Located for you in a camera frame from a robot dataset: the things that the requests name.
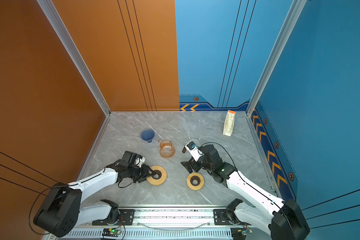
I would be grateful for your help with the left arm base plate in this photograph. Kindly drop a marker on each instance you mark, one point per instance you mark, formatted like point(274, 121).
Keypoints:
point(123, 217)

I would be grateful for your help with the aluminium front rail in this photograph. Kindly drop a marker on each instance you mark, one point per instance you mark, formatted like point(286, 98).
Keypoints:
point(177, 223)

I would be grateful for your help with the right aluminium corner post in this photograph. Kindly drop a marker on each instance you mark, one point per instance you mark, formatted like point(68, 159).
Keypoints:
point(280, 43)

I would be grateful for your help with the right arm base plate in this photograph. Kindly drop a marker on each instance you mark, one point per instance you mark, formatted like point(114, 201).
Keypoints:
point(225, 217)

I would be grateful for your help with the left aluminium corner post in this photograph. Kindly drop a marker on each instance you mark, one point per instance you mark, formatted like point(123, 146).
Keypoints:
point(63, 34)

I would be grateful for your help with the circuit board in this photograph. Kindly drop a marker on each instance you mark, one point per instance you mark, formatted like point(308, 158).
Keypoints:
point(112, 233)
point(240, 233)

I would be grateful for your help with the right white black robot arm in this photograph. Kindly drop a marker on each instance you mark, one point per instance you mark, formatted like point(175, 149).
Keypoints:
point(280, 219)

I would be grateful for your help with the aluminium corner post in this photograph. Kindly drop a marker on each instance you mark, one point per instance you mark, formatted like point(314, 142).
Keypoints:
point(280, 43)
point(63, 34)

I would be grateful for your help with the right circuit board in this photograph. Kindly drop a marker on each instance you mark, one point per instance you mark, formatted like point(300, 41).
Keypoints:
point(240, 233)

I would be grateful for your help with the blue glass dripper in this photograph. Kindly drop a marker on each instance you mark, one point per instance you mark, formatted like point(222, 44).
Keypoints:
point(147, 135)

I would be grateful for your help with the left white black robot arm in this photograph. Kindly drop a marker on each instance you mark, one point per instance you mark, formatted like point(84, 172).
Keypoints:
point(63, 208)

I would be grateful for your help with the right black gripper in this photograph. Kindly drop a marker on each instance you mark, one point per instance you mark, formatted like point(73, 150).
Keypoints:
point(187, 166)

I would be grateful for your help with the coffee filter bag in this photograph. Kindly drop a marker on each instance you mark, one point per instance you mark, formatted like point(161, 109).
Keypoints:
point(229, 123)

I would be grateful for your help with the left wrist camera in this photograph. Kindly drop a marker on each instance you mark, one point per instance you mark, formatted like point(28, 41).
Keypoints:
point(139, 161)

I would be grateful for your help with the left circuit board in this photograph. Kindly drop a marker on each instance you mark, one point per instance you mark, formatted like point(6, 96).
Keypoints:
point(112, 233)

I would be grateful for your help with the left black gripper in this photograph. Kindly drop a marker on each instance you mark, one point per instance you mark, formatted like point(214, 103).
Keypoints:
point(146, 173)

